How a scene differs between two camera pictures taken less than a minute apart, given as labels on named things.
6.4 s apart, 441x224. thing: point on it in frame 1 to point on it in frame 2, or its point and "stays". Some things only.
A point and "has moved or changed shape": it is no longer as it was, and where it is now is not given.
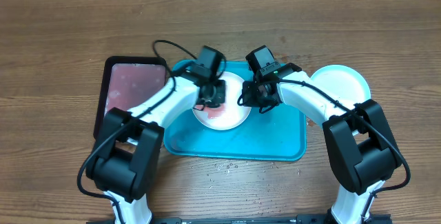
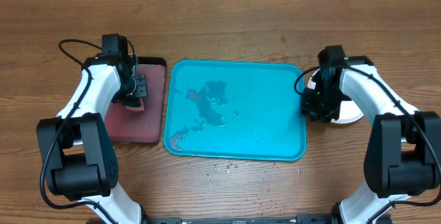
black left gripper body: [219, 93] to [137, 88]
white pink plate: [236, 114] has moved or changed shape
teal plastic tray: [278, 134] stays
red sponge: [213, 112] has moved or changed shape
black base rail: [244, 218] stays
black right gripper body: [249, 95] to [311, 103]
